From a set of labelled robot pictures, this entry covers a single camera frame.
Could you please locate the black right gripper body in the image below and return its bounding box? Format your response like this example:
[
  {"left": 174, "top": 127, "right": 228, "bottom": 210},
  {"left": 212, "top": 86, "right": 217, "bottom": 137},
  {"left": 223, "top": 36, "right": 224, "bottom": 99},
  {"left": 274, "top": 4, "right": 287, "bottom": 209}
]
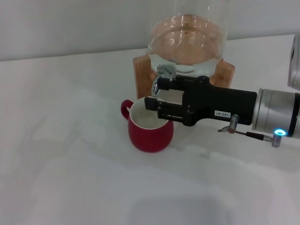
[{"left": 175, "top": 75, "right": 258, "bottom": 127}]

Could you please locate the red ceramic cup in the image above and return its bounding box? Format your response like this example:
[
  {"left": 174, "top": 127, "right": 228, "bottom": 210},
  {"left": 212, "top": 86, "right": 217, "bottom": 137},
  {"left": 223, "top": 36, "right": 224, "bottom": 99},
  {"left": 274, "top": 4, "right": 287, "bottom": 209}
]
[{"left": 120, "top": 96, "right": 175, "bottom": 153}]

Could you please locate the chrome faucet tap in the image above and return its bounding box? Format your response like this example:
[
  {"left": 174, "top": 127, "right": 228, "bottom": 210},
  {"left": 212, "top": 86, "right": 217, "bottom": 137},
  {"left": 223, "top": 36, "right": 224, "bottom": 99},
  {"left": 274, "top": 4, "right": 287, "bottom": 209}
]
[{"left": 151, "top": 64, "right": 177, "bottom": 98}]

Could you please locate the wooden dispenser stand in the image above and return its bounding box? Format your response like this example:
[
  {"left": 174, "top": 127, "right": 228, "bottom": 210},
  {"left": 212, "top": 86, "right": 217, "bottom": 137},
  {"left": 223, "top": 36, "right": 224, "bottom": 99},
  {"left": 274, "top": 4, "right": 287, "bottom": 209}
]
[{"left": 133, "top": 55, "right": 235, "bottom": 99}]

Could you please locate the clear glass dispenser jar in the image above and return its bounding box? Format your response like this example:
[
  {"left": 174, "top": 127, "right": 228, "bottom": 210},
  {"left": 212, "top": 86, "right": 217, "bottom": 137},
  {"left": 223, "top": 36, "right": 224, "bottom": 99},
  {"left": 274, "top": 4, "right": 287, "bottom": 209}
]
[{"left": 147, "top": 0, "right": 229, "bottom": 82}]

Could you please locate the right gripper cable with connectors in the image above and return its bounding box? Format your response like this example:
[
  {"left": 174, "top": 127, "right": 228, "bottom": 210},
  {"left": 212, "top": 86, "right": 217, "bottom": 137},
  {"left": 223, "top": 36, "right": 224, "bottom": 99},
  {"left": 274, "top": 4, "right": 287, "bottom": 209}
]
[{"left": 217, "top": 114, "right": 287, "bottom": 148}]

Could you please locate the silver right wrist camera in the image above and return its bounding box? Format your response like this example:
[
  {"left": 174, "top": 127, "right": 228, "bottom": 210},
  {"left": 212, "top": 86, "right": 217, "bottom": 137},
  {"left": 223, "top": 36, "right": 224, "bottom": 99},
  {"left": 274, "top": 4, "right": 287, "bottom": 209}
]
[{"left": 287, "top": 34, "right": 300, "bottom": 90}]

